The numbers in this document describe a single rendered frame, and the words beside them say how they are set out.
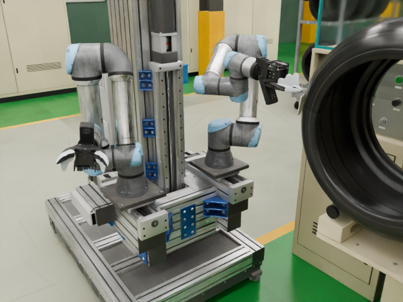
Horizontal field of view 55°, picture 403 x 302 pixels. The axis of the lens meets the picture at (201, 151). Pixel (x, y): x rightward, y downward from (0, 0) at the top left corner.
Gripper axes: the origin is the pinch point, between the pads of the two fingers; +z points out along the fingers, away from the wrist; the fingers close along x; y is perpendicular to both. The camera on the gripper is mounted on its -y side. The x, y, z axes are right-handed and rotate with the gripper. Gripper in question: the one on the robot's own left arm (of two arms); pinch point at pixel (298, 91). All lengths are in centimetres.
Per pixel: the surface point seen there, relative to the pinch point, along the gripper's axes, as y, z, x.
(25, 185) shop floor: -152, -230, -40
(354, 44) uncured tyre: 21.9, 22.4, -11.9
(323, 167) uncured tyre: -14.0, 22.9, -12.7
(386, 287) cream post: -75, 40, 29
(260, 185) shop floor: -136, -102, 116
